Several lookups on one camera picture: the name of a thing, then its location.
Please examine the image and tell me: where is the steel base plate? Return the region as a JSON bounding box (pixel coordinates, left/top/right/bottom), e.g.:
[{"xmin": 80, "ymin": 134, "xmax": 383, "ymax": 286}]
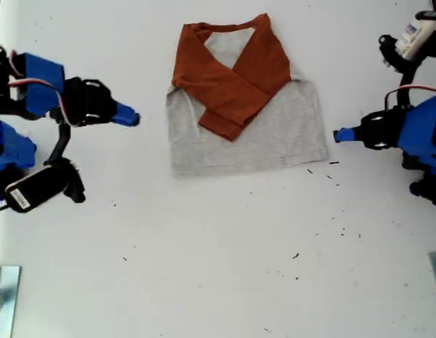
[{"xmin": 0, "ymin": 265, "xmax": 21, "ymax": 338}]

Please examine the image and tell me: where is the grey and rust raglan shirt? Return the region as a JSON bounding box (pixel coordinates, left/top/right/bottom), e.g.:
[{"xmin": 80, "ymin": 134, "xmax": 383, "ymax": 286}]
[{"xmin": 166, "ymin": 13, "xmax": 330, "ymax": 178}]

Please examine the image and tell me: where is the black camera stalk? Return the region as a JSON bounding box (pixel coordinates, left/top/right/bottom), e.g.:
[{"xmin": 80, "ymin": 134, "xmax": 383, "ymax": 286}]
[
  {"xmin": 44, "ymin": 123, "xmax": 87, "ymax": 204},
  {"xmin": 378, "ymin": 10, "xmax": 436, "ymax": 106}
]

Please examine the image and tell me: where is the red white arm wire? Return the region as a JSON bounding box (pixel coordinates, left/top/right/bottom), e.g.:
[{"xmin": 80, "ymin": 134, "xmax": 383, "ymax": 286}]
[{"xmin": 8, "ymin": 51, "xmax": 73, "ymax": 126}]

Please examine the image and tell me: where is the black camera box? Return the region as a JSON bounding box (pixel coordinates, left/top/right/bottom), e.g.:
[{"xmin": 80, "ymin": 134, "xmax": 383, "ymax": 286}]
[{"xmin": 5, "ymin": 165, "xmax": 69, "ymax": 214}]

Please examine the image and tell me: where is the white labelled camera box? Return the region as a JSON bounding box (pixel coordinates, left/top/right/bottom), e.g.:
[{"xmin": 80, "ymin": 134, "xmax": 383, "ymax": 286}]
[{"xmin": 395, "ymin": 19, "xmax": 436, "ymax": 61}]

